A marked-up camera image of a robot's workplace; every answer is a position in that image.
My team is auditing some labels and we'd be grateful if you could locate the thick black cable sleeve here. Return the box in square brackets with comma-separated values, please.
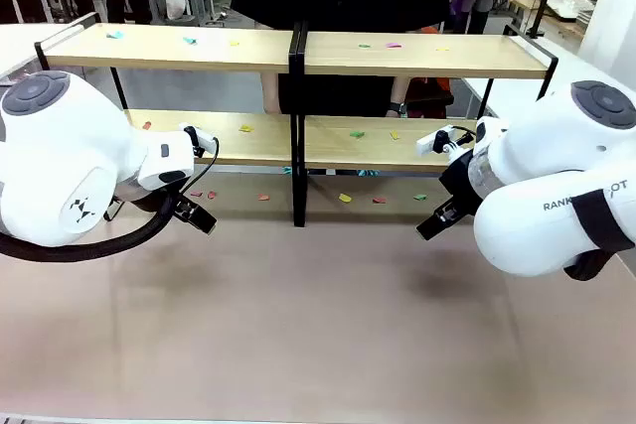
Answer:
[0, 190, 181, 263]

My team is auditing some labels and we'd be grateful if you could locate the person's left forearm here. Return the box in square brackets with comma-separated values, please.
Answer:
[390, 76, 409, 118]

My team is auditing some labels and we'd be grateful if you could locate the wooden background table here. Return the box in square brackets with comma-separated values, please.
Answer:
[508, 0, 588, 41]

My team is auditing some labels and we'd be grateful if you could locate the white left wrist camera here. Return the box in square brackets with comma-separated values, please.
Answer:
[178, 123, 219, 158]

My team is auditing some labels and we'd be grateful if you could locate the large white side table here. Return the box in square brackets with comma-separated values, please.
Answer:
[461, 44, 636, 120]

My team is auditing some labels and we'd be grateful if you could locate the orange and black chair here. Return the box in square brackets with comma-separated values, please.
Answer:
[405, 76, 455, 120]

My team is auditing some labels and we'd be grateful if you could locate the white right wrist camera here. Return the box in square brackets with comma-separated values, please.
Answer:
[415, 124, 471, 158]

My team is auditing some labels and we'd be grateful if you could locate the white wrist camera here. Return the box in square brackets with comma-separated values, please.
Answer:
[415, 124, 471, 158]
[178, 123, 219, 158]

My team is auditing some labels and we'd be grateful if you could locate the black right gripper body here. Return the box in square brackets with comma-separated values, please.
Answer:
[439, 149, 486, 219]

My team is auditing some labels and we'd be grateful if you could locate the thin black camera cable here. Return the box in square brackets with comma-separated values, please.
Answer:
[449, 125, 478, 150]
[190, 135, 221, 196]

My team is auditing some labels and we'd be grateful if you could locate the black cable strap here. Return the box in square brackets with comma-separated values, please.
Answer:
[563, 189, 636, 282]

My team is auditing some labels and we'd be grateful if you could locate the person's right forearm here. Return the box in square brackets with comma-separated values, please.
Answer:
[260, 72, 280, 115]

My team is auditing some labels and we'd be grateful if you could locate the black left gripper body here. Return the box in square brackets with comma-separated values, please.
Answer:
[167, 189, 193, 219]

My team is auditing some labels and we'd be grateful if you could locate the wooden shelf unit black frame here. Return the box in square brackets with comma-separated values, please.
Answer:
[34, 11, 307, 227]
[289, 21, 558, 227]

